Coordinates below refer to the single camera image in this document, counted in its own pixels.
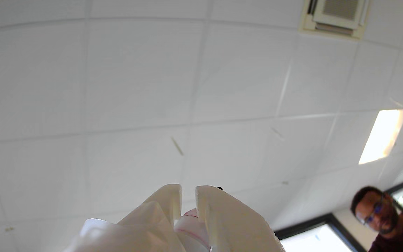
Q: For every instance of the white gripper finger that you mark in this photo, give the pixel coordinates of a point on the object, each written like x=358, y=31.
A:
x=233, y=227
x=145, y=224

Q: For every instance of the red whiteboard marker pen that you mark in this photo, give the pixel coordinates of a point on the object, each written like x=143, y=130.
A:
x=191, y=231

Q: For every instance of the person in dark trousers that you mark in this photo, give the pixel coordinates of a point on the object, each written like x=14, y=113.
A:
x=387, y=218

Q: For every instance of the rectangular ceiling light panel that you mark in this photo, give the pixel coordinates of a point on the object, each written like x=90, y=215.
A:
x=383, y=135

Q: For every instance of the ceiling air conditioner vent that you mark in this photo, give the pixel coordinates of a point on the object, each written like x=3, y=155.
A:
x=336, y=15

